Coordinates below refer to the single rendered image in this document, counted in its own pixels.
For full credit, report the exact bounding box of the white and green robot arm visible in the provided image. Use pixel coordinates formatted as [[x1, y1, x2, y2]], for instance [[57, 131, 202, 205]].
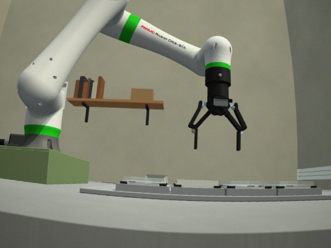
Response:
[[0, 0, 232, 152]]

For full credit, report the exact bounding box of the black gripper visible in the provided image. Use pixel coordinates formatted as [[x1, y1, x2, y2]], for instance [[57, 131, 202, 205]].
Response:
[[188, 83, 247, 151]]

